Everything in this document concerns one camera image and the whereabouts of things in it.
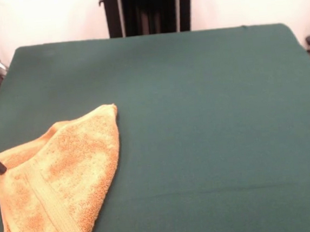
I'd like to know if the orange terry towel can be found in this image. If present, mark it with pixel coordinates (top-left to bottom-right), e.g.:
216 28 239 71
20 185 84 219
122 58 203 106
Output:
0 103 129 232

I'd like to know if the dark green table cloth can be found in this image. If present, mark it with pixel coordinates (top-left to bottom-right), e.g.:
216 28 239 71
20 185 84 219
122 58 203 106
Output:
0 20 310 232

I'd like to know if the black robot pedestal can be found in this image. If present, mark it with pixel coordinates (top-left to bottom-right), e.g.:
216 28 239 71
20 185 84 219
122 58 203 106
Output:
98 0 200 40

